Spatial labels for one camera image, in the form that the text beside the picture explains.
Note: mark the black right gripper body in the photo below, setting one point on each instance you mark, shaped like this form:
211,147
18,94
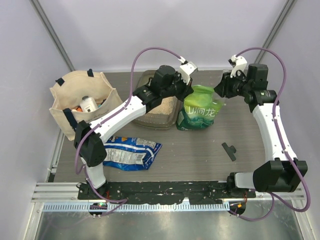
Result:
233,86

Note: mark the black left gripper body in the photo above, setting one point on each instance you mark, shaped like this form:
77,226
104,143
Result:
179,88

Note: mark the green cat litter bag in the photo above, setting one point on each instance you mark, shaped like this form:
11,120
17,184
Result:
198,111

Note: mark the black bag clip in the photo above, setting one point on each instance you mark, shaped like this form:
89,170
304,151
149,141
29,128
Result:
230,150

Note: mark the clear plastic scoop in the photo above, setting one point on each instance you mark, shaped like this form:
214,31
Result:
219,101

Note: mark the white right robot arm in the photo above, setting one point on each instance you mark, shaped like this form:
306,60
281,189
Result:
278,173

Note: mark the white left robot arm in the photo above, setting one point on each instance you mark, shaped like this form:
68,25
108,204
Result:
90,137

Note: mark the translucent grey litter box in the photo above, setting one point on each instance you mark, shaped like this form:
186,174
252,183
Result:
157,110

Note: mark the blue chip bag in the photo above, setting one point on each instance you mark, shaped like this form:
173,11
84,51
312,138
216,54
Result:
130,153

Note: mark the white bottle in tote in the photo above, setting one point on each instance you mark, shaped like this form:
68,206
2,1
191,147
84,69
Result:
88,104

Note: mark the beige canvas tote bag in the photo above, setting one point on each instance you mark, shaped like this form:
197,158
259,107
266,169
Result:
68,92

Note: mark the orange item in tote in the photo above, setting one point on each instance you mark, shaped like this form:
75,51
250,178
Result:
77,109

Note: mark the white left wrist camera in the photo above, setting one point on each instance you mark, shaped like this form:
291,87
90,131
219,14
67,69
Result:
186,70

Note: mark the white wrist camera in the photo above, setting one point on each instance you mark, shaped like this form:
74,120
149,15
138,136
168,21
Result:
238,64
186,70

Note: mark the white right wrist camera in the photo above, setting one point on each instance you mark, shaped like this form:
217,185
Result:
238,64

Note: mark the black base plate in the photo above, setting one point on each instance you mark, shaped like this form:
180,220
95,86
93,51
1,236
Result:
172,192

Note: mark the aluminium front rail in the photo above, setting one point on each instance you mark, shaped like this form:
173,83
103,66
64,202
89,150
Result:
75,197

